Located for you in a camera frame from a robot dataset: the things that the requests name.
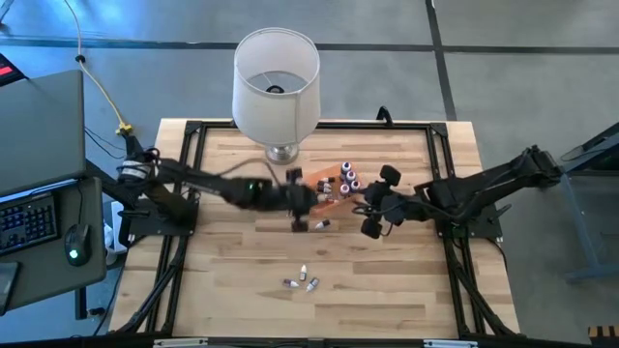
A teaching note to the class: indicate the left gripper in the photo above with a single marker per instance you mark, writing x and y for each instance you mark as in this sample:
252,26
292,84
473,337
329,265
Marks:
297,199

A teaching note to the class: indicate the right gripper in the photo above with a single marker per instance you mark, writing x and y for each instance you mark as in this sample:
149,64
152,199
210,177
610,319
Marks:
387,205

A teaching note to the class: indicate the large red food coloring bottle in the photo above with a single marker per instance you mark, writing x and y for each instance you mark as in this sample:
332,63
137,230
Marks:
344,189

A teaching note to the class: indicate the large purple food coloring bottle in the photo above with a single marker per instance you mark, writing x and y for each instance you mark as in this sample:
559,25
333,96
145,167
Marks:
351,176

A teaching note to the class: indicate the large blue food coloring bottle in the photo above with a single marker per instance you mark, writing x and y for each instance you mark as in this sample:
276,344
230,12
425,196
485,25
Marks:
346,167

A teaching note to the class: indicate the small blue food coloring bottle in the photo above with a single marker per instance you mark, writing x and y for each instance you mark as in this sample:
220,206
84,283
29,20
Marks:
313,284

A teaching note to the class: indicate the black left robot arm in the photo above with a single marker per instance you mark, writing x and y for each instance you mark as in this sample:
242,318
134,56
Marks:
213,183

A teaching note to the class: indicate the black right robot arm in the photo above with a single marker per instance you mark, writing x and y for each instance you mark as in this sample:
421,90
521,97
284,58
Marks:
483,188

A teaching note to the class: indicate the orange translucent plastic bin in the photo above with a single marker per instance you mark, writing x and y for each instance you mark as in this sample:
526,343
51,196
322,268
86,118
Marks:
338,205

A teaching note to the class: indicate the white shade silver table lamp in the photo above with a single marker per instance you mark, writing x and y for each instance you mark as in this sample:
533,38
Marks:
275,116

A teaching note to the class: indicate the black clamp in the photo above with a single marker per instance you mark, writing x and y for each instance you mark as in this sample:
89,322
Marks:
384,116

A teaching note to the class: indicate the white bar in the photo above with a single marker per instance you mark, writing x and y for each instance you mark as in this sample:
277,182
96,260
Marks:
450,343
179,343

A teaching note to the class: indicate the black desk leg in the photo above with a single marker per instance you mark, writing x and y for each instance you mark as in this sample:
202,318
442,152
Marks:
133,143

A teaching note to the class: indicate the grey metal stand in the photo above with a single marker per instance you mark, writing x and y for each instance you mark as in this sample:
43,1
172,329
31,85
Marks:
587,241

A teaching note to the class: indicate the black computer mouse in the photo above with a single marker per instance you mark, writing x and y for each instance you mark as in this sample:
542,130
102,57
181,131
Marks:
77,241

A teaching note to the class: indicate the orange black striped block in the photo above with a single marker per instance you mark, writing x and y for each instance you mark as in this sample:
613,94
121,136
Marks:
602,332

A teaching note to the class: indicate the grey raised desk top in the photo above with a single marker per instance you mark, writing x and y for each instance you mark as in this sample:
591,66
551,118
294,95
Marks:
38,130

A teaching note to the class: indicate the black backlit keyboard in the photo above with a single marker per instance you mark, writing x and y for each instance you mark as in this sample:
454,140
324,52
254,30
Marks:
29,222

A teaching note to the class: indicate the black flat device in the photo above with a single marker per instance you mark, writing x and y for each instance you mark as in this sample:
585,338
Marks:
7,290

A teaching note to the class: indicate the black device red display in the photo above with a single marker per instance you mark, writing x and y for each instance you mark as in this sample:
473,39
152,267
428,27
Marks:
7,70

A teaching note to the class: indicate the black aluminium table frame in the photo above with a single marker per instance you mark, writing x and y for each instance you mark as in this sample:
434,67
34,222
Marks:
193,126

